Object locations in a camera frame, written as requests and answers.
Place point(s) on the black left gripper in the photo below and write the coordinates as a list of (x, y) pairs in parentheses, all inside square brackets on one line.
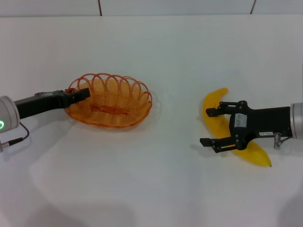
[(40, 105)]

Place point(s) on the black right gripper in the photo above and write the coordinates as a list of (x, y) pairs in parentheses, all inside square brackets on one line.
[(265, 120)]

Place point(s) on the yellow banana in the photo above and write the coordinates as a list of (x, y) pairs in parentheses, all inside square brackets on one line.
[(217, 123)]

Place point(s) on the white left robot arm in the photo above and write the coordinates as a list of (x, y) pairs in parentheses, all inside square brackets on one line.
[(7, 113)]

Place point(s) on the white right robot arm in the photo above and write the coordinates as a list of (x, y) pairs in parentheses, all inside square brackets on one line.
[(297, 120)]

